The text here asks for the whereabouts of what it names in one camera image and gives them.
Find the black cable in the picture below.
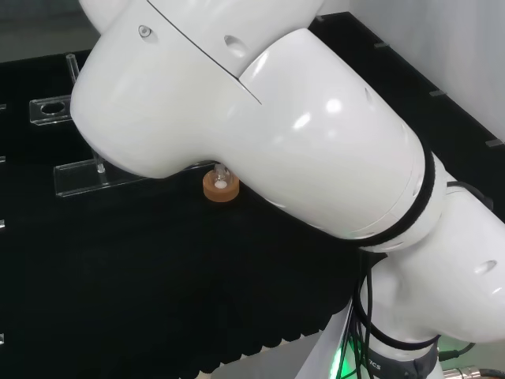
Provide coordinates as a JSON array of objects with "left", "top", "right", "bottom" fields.
[
  {"left": 438, "top": 340, "right": 479, "bottom": 361},
  {"left": 353, "top": 250, "right": 380, "bottom": 379}
]

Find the clear round-bottom flask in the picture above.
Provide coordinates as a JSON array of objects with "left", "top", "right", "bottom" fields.
[{"left": 211, "top": 163, "right": 232, "bottom": 190}]

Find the brown cork ring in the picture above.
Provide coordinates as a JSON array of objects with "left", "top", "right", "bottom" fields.
[{"left": 202, "top": 172, "right": 241, "bottom": 205}]

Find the black bench cloth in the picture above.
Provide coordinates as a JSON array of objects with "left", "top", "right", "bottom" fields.
[{"left": 0, "top": 10, "right": 505, "bottom": 375}]

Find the clear acrylic funnel stand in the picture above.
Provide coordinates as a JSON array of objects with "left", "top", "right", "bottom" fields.
[{"left": 28, "top": 53, "right": 216, "bottom": 199}]

